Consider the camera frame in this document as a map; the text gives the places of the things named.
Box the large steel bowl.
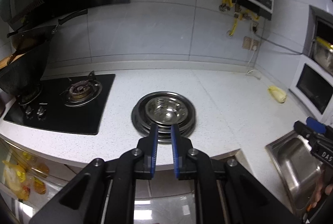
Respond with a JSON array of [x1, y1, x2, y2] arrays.
[[144, 96, 189, 125]]

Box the large steel plate with label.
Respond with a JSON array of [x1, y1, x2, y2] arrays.
[[132, 91, 196, 144]]

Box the person right hand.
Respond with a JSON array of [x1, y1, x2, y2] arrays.
[[311, 184, 333, 208]]

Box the steel sink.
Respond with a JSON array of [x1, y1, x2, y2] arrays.
[[266, 131, 322, 217]]

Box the yellow cloth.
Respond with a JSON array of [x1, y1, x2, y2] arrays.
[[267, 86, 287, 104]]

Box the black gas stove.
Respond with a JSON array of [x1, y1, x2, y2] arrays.
[[4, 71, 116, 135]]

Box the yellow plastic bag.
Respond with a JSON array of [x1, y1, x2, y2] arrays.
[[1, 150, 50, 201]]

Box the black wok pan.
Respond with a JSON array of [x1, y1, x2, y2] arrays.
[[1, 9, 87, 96]]

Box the white power cable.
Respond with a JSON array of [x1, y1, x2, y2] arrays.
[[245, 45, 261, 80]]

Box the wall power socket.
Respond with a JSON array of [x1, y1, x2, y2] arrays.
[[242, 36, 259, 51]]

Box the black power cable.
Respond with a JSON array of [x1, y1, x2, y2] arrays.
[[253, 27, 304, 56]]

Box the upper wall socket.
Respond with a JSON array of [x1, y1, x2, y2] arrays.
[[251, 21, 259, 34]]

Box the yellow gas hose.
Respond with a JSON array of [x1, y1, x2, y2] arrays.
[[228, 18, 239, 37]]

